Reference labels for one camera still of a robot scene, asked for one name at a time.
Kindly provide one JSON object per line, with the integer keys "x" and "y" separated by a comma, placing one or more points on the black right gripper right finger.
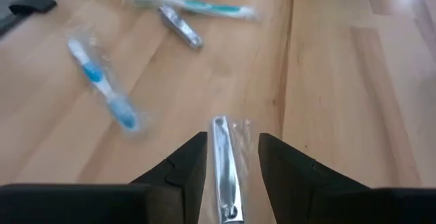
{"x": 299, "y": 190}

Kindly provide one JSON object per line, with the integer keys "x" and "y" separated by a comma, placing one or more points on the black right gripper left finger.
{"x": 177, "y": 190}

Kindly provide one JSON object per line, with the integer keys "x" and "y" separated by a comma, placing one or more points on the silver bagged nail clipper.
{"x": 180, "y": 28}
{"x": 223, "y": 169}

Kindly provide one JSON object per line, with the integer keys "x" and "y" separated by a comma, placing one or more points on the blue white bagged toothbrush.
{"x": 93, "y": 74}

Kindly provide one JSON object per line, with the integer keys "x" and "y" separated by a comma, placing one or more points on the teal white bagged toothbrush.
{"x": 204, "y": 7}

